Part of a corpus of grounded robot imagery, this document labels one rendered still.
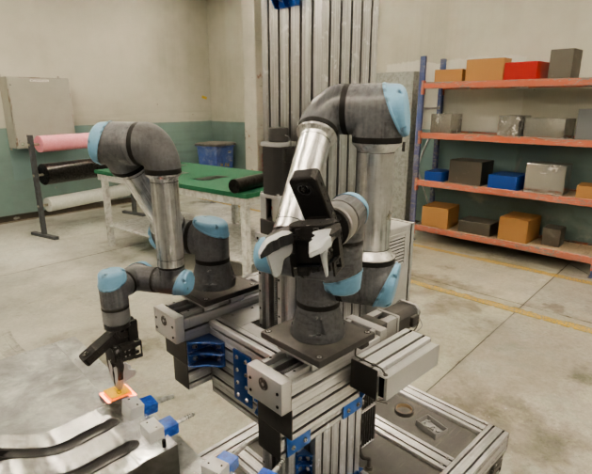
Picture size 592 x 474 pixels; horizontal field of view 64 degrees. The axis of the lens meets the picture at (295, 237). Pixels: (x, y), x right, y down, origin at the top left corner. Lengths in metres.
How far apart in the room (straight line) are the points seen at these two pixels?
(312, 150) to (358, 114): 0.13
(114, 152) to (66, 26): 6.80
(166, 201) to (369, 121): 0.58
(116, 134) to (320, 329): 0.73
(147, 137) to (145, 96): 7.27
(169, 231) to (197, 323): 0.38
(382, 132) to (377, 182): 0.12
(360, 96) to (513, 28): 5.05
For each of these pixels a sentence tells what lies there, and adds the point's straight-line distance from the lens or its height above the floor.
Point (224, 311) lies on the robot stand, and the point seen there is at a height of 0.96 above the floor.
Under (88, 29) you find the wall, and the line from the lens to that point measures 8.23.
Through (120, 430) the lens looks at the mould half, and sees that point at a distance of 1.29.
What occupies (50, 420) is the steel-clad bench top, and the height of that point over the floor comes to 0.80.
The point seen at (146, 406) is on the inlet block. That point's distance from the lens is 1.32.
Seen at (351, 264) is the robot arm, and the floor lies 1.35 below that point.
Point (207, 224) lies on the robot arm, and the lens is 1.56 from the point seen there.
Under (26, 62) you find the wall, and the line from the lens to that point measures 7.83.
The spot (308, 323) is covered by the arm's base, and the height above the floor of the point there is 1.09.
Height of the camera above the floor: 1.64
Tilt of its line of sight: 16 degrees down
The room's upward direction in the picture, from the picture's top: straight up
